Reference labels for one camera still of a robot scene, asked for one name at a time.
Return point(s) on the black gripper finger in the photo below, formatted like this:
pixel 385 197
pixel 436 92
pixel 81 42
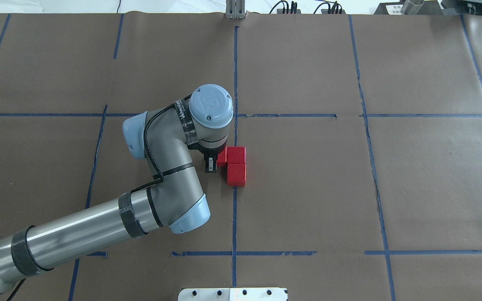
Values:
pixel 211 165

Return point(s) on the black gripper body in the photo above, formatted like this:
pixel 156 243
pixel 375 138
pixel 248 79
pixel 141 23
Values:
pixel 210 163

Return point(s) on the aluminium frame post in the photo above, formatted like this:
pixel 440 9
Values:
pixel 235 9

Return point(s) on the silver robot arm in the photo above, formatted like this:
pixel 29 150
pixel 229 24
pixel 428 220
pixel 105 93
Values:
pixel 174 198

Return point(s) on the red block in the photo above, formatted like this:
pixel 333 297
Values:
pixel 236 174
pixel 235 155
pixel 222 157

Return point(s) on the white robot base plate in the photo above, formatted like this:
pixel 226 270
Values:
pixel 234 294

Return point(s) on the metal cup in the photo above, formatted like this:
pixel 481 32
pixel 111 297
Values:
pixel 411 7

